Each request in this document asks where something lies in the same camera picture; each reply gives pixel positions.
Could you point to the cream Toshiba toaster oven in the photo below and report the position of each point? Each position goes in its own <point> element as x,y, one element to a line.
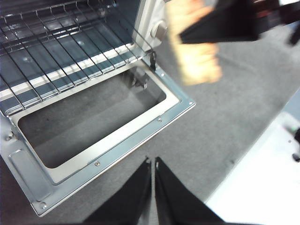
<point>145,131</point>

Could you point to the white platform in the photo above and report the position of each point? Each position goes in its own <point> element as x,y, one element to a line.
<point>257,178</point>

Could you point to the golden brown bread loaf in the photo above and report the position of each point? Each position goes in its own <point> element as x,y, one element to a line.
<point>199,63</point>

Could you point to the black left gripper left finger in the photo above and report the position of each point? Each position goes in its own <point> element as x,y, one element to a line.
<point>131,201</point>

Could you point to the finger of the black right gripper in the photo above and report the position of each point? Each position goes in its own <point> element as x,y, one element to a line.
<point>225,25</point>

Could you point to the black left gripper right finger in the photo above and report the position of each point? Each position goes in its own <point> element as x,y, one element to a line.
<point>178,204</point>

